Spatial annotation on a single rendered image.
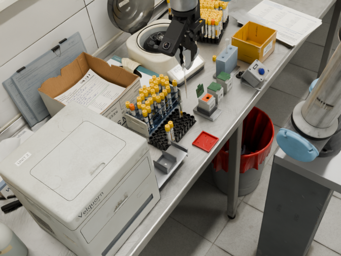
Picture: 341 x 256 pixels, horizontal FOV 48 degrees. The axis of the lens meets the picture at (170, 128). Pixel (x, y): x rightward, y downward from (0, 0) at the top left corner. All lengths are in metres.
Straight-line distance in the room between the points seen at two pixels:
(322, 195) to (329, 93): 0.52
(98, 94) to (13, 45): 0.33
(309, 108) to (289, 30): 0.84
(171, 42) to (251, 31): 0.68
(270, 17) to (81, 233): 1.30
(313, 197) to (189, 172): 0.43
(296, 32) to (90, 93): 0.91
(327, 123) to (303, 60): 2.06
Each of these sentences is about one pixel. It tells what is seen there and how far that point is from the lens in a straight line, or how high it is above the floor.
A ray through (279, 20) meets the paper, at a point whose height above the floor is 0.89.
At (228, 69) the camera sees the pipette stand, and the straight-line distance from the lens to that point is 1.51.
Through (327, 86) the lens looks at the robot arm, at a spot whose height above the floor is 1.31.
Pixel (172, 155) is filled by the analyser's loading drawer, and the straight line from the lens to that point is 1.20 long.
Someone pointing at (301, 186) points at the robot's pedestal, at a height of 0.77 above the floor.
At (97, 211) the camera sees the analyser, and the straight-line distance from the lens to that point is 0.94.
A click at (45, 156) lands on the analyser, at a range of 1.00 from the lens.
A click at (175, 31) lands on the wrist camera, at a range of 1.07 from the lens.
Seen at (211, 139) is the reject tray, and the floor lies 0.88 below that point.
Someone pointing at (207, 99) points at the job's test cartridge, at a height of 0.95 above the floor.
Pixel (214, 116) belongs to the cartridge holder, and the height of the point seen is 0.89.
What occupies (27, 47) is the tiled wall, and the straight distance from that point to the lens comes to 1.45.
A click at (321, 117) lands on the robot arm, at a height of 1.21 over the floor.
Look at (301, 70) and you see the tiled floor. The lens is 2.95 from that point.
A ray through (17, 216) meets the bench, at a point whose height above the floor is 0.87.
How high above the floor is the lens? 1.91
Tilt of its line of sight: 49 degrees down
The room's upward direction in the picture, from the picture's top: 8 degrees counter-clockwise
